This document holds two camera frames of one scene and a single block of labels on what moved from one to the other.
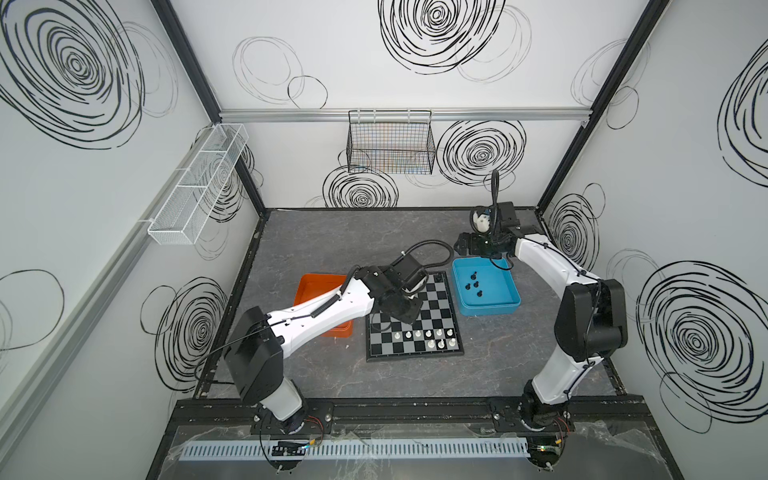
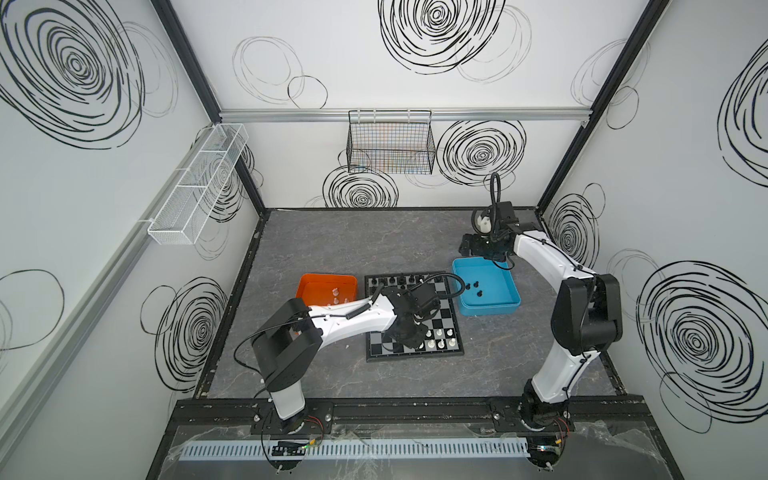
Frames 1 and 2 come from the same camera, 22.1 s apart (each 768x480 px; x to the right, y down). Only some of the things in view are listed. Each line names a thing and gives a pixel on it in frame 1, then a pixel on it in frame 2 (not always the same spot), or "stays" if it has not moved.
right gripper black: (466, 243) stays
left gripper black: (405, 306) -> (411, 330)
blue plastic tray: (485, 286) stays
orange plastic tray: (313, 286) stays
